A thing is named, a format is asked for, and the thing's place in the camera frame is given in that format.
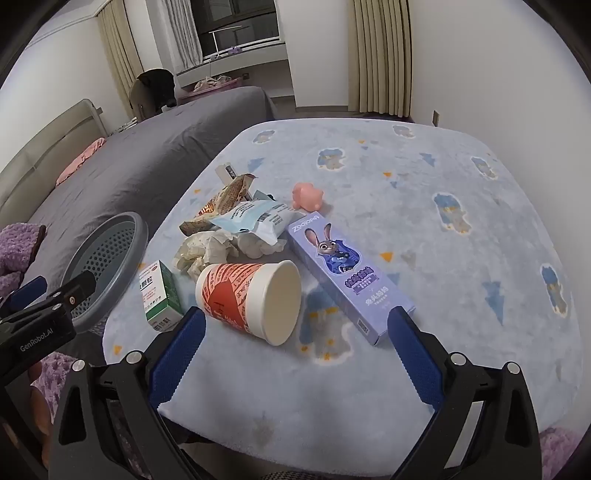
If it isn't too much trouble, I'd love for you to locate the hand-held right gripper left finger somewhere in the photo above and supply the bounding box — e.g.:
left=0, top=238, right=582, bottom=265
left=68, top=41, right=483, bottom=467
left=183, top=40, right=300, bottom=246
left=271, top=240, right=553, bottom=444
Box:
left=48, top=306, right=218, bottom=480

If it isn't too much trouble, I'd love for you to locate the light blue printed blanket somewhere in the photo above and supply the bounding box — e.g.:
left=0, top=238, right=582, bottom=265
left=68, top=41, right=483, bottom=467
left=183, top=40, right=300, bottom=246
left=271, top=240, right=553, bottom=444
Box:
left=102, top=119, right=585, bottom=450

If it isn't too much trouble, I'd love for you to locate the red and white paper cup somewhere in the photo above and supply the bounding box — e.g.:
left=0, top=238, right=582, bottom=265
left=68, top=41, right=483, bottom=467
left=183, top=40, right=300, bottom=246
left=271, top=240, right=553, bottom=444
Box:
left=195, top=260, right=303, bottom=346

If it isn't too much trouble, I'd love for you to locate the white and blue packet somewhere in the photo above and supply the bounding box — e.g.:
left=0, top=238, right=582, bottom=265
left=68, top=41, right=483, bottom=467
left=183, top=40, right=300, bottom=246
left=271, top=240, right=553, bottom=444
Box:
left=210, top=199, right=308, bottom=247

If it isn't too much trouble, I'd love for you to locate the beige curtain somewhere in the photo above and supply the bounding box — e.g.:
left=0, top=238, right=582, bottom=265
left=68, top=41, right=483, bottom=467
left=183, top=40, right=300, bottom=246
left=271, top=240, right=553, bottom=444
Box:
left=97, top=0, right=144, bottom=125
left=347, top=0, right=413, bottom=118

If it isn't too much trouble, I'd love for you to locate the green and white medicine box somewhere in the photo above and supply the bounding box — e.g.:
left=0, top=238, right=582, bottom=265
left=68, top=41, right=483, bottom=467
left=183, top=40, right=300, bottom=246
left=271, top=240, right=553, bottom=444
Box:
left=137, top=260, right=185, bottom=332

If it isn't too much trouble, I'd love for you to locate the pink toy pig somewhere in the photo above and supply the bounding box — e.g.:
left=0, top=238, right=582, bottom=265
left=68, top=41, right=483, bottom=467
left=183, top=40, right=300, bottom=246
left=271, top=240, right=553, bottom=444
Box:
left=292, top=182, right=326, bottom=214

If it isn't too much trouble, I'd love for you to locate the beige chair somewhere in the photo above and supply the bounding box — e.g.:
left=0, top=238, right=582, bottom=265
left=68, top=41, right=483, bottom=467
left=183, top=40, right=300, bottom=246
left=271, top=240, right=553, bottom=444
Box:
left=129, top=76, right=160, bottom=121

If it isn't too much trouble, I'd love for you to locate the grey perforated plastic basket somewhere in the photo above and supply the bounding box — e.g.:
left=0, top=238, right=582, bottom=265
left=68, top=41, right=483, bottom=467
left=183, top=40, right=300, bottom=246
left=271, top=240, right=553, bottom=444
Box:
left=59, top=211, right=149, bottom=334

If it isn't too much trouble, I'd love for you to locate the desk lamp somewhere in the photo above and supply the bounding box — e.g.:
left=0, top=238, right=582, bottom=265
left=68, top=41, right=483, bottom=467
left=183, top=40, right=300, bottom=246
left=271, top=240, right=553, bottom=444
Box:
left=208, top=25, right=245, bottom=61

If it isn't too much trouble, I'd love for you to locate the crumpled white tissue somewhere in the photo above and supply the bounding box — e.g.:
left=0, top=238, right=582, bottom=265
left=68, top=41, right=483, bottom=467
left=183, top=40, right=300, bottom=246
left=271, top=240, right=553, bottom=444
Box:
left=173, top=230, right=241, bottom=278
left=235, top=233, right=287, bottom=259

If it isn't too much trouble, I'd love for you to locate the purple rabbit print toothpaste box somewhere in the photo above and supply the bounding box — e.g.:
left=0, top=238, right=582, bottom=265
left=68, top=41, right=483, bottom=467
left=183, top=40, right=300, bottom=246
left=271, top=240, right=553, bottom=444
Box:
left=287, top=212, right=416, bottom=346

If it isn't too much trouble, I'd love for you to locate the purple fleece garment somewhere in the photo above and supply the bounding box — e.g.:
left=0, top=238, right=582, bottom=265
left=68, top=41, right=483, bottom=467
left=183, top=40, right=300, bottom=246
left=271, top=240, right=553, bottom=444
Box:
left=0, top=223, right=47, bottom=301

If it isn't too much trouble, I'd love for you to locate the black clothing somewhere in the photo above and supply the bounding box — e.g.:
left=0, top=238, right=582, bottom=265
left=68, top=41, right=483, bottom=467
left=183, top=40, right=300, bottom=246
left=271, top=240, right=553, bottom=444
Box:
left=139, top=68, right=178, bottom=109

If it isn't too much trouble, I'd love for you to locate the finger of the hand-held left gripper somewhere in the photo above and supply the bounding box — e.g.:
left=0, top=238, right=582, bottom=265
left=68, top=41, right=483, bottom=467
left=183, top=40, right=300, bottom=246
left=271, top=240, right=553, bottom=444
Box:
left=0, top=276, right=49, bottom=324
left=46, top=270, right=98, bottom=319

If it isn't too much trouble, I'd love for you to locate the beige padded headboard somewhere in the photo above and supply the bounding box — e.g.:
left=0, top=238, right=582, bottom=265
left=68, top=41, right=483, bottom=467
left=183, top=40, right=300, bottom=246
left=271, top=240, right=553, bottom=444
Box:
left=0, top=98, right=109, bottom=217

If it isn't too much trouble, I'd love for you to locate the pink pillow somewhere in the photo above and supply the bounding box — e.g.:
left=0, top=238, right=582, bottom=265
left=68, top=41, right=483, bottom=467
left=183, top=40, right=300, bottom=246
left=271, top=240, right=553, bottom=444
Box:
left=55, top=137, right=107, bottom=188

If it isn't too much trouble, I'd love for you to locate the bed with grey sheet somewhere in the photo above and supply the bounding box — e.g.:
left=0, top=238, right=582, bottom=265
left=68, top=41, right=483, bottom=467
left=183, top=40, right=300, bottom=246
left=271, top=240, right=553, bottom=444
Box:
left=23, top=85, right=278, bottom=296

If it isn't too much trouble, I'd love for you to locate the white window bench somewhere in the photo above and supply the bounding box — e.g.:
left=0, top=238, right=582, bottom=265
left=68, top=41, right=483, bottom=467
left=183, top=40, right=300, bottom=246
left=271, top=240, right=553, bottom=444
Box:
left=175, top=41, right=289, bottom=88

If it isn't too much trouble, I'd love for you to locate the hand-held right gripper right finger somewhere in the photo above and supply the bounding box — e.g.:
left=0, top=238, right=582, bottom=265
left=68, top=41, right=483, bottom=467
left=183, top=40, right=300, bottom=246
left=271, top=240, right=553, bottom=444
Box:
left=387, top=306, right=549, bottom=480

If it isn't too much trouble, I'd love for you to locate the white sheer curtain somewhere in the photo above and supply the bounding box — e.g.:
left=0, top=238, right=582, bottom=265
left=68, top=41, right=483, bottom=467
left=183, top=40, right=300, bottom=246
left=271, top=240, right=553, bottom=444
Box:
left=164, top=0, right=204, bottom=70

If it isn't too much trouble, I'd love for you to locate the pink plastic basin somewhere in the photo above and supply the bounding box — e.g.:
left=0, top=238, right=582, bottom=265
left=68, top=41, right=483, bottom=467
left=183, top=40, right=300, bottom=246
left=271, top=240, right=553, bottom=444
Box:
left=178, top=76, right=243, bottom=104

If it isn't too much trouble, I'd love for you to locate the red and brown snack wrapper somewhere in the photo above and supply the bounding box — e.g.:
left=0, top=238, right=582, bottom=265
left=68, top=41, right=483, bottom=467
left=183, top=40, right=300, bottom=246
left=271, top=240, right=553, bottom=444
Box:
left=180, top=173, right=259, bottom=236

